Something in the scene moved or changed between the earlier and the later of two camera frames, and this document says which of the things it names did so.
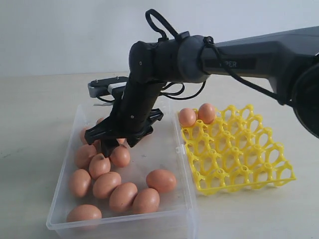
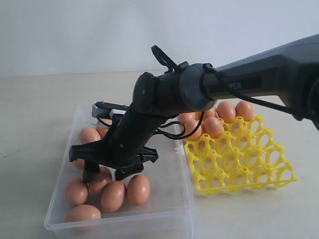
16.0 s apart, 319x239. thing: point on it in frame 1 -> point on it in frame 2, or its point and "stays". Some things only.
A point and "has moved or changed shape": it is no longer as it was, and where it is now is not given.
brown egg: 84,212 stays
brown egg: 122,196 -> 112,196
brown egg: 120,156 has moved or changed shape
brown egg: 147,200 -> 138,190
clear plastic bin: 137,191 stays
